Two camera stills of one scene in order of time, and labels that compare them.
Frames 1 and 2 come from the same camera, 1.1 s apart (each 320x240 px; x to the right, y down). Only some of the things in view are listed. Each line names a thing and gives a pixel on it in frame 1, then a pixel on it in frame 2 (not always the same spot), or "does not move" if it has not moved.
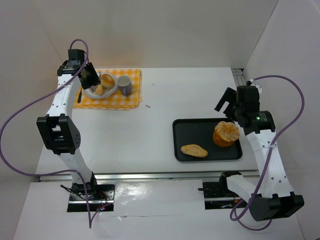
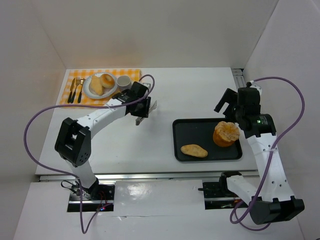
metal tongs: [93, 88] to [153, 107]
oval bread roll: [194, 150] does not move
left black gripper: [89, 75] to [143, 110]
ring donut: [107, 81] does not move
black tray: [183, 135] does not move
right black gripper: [227, 99] does not move
